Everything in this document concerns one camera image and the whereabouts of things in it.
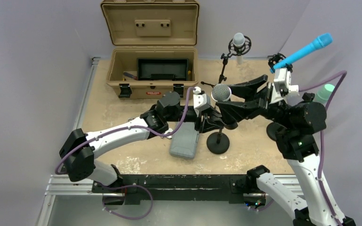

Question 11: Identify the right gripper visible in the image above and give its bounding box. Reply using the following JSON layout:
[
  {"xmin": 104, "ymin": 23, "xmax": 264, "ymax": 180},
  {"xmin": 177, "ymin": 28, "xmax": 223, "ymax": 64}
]
[{"xmin": 217, "ymin": 74, "xmax": 296, "ymax": 129}]

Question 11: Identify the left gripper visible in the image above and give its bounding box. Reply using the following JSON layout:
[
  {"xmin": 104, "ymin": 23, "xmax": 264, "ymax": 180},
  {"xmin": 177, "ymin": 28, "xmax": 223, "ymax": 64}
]
[{"xmin": 166, "ymin": 106, "xmax": 222, "ymax": 133}]

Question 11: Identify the black microphone silver grille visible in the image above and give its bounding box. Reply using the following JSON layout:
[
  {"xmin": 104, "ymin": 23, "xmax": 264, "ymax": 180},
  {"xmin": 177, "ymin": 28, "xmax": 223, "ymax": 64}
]
[{"xmin": 211, "ymin": 83, "xmax": 239, "ymax": 130}]

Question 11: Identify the black round-base clip stand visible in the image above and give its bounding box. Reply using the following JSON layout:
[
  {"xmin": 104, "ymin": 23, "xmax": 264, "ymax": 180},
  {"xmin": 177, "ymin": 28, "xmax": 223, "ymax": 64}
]
[{"xmin": 206, "ymin": 128, "xmax": 230, "ymax": 154}]

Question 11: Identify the white microphone grey grille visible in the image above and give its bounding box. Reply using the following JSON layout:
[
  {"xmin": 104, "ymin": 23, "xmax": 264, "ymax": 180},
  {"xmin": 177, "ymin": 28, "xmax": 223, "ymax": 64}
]
[{"xmin": 232, "ymin": 32, "xmax": 245, "ymax": 65}]

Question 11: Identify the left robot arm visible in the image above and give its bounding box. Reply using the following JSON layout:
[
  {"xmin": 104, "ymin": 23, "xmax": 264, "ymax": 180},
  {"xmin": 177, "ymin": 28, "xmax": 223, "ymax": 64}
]
[{"xmin": 56, "ymin": 88, "xmax": 224, "ymax": 193}]

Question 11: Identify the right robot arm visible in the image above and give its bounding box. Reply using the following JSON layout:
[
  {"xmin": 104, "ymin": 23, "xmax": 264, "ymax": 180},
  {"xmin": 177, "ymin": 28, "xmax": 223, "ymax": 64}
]
[{"xmin": 211, "ymin": 75, "xmax": 355, "ymax": 226}]

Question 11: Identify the black stand holding blue microphone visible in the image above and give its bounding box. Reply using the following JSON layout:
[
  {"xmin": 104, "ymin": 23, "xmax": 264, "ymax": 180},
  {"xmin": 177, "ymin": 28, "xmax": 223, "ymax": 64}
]
[{"xmin": 268, "ymin": 53, "xmax": 294, "ymax": 74}]

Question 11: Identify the black stand holding green microphone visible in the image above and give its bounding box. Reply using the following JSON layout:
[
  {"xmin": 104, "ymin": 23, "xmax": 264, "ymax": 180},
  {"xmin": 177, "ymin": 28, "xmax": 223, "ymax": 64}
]
[{"xmin": 266, "ymin": 92, "xmax": 315, "ymax": 141}]

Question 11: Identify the mint green microphone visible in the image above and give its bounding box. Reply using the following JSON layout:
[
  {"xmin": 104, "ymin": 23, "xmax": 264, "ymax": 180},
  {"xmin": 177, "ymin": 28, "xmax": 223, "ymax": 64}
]
[{"xmin": 313, "ymin": 84, "xmax": 335, "ymax": 105}]

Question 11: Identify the blue microphone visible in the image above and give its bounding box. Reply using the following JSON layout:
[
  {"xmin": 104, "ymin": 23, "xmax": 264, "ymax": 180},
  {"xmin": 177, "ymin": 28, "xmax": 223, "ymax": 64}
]
[{"xmin": 270, "ymin": 33, "xmax": 333, "ymax": 73}]

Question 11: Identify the grey plastic case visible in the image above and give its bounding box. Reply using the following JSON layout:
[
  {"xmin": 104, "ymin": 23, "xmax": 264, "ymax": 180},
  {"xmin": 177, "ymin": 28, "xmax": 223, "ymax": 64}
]
[{"xmin": 169, "ymin": 122, "xmax": 199, "ymax": 159}]

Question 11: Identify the black tray in toolbox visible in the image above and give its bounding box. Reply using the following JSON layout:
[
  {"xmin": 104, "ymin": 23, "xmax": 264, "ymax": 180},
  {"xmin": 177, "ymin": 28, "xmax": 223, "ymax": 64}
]
[{"xmin": 137, "ymin": 58, "xmax": 189, "ymax": 81}]

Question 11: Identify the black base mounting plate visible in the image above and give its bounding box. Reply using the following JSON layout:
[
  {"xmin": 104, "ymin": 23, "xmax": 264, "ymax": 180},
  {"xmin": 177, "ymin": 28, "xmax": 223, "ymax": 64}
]
[{"xmin": 92, "ymin": 174, "xmax": 261, "ymax": 205}]

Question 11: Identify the tan open toolbox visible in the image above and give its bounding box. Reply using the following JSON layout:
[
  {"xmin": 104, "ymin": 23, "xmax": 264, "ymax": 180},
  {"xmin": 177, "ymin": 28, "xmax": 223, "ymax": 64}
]
[{"xmin": 100, "ymin": 0, "xmax": 200, "ymax": 99}]

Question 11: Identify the screwdriver in toolbox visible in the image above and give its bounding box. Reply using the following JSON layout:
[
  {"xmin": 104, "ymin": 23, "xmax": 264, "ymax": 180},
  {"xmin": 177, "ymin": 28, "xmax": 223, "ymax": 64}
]
[{"xmin": 123, "ymin": 72, "xmax": 138, "ymax": 81}]

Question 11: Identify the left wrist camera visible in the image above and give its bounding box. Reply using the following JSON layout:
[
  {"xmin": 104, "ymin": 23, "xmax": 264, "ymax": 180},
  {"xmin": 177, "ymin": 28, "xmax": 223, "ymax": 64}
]
[{"xmin": 193, "ymin": 87, "xmax": 211, "ymax": 115}]

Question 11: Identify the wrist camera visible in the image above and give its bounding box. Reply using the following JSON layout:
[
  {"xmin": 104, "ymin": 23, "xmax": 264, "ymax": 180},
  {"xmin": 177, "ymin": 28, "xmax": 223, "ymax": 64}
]
[
  {"xmin": 193, "ymin": 87, "xmax": 211, "ymax": 115},
  {"xmin": 270, "ymin": 68, "xmax": 299, "ymax": 104}
]

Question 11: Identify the red handled adjustable wrench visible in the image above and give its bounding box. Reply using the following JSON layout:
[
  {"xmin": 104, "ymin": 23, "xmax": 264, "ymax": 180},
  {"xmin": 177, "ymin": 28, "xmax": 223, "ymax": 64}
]
[{"xmin": 164, "ymin": 128, "xmax": 173, "ymax": 139}]

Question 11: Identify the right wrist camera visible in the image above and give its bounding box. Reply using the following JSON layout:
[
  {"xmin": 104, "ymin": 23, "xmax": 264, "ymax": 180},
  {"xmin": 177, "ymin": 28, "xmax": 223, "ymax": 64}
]
[{"xmin": 270, "ymin": 68, "xmax": 299, "ymax": 104}]

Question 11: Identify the black tripod shock-mount stand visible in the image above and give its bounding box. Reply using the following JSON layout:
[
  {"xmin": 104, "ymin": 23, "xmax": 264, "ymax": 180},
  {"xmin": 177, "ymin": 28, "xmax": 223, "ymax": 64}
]
[{"xmin": 217, "ymin": 35, "xmax": 252, "ymax": 84}]

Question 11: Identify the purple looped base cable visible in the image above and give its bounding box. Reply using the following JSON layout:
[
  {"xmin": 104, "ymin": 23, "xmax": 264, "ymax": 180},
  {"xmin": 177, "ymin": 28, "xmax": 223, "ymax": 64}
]
[{"xmin": 102, "ymin": 183, "xmax": 154, "ymax": 221}]

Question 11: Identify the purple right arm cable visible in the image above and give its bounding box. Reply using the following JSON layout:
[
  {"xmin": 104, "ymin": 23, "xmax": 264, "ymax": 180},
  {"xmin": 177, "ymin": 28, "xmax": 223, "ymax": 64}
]
[{"xmin": 298, "ymin": 70, "xmax": 348, "ymax": 226}]

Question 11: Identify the aluminium table frame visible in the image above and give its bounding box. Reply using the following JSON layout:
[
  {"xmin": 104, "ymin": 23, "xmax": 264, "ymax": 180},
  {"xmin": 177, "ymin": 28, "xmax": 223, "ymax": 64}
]
[{"xmin": 37, "ymin": 59, "xmax": 296, "ymax": 226}]

